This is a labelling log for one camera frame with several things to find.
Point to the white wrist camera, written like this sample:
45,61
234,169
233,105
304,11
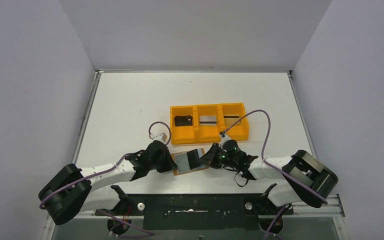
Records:
224,137
161,137

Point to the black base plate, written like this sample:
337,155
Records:
197,211

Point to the yellow middle plastic bin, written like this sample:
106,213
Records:
208,133

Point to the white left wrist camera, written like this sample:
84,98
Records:
161,137

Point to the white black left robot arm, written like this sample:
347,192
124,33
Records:
65,195

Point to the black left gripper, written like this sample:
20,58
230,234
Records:
165,158

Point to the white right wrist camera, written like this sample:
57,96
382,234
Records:
224,137

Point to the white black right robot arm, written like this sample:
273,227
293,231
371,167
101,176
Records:
300,177

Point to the gold card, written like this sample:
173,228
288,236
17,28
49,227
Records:
230,119

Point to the yellow right plastic bin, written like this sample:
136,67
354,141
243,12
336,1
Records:
240,131

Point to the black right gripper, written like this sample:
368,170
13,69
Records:
214,157

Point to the silver card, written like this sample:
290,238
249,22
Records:
208,120

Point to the orange leather card holder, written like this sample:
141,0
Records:
202,167

